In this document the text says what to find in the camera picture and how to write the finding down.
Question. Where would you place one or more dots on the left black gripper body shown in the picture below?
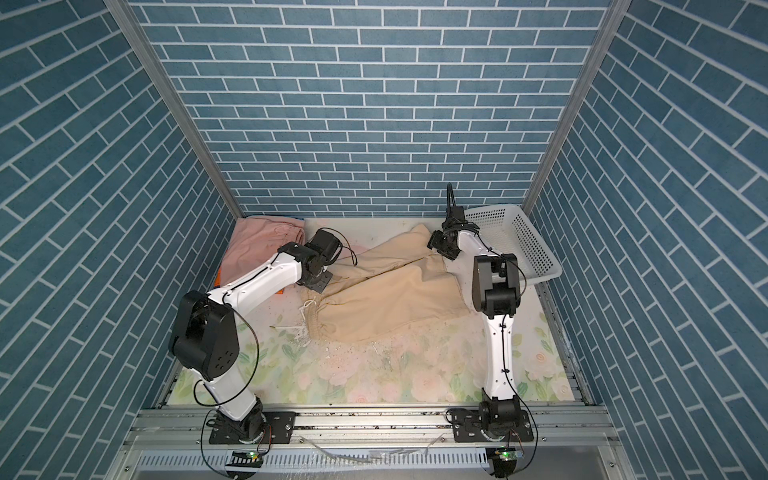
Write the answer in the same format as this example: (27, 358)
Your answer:
(321, 282)

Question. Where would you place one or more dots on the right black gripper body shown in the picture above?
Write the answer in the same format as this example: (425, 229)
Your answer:
(440, 242)

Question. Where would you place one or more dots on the beige shorts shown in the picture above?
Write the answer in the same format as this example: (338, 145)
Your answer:
(389, 289)

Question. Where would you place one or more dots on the white plastic laundry basket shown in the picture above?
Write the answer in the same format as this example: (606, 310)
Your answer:
(507, 229)

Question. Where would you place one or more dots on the pink shorts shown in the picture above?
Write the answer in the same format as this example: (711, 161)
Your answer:
(254, 241)

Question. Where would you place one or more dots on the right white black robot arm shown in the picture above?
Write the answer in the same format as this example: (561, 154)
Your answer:
(496, 293)

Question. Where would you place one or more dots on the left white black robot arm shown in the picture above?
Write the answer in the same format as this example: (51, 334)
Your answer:
(204, 337)

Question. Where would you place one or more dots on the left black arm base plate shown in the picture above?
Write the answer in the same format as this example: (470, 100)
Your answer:
(271, 427)

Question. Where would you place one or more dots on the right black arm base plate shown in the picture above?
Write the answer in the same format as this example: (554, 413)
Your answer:
(472, 426)

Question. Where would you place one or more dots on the aluminium mounting rail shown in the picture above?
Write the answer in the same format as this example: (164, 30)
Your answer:
(572, 441)

